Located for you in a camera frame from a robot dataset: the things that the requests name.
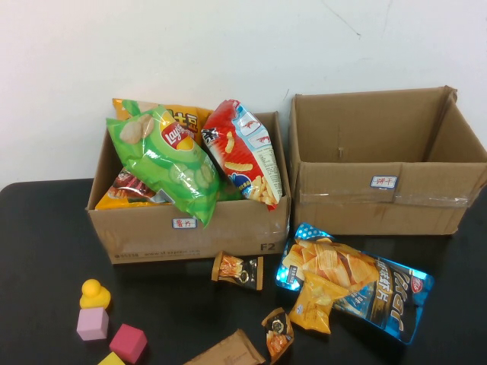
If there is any dark pink foam cube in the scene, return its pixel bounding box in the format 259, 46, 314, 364
109, 323, 148, 364

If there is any empty cardboard box, biscuit label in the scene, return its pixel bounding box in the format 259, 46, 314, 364
288, 85, 487, 237

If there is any small black brown snack packet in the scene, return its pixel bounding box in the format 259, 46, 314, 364
211, 250, 265, 292
261, 306, 295, 364

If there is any blue prawn chips bag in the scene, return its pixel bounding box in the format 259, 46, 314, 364
275, 222, 436, 346

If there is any yellow foam cube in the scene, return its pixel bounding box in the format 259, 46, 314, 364
97, 351, 127, 365

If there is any light pink foam cube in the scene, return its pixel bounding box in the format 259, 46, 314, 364
75, 306, 110, 341

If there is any small yellow snack packet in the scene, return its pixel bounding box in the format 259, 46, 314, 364
288, 270, 351, 336

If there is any yellow rubber duck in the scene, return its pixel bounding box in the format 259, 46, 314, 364
78, 278, 112, 311

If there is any cardboard box marked F2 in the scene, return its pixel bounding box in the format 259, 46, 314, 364
86, 111, 292, 265

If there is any orange potato fries bag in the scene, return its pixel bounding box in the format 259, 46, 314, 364
94, 97, 215, 211

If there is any green Lay's chips bag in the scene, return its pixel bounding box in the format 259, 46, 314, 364
105, 105, 224, 230

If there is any green yellow snack bag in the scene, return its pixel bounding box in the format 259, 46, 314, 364
216, 182, 245, 203

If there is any red prawn cracker bag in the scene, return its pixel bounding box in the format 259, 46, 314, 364
201, 99, 285, 212

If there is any brown paper packet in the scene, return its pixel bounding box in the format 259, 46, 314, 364
183, 328, 266, 365

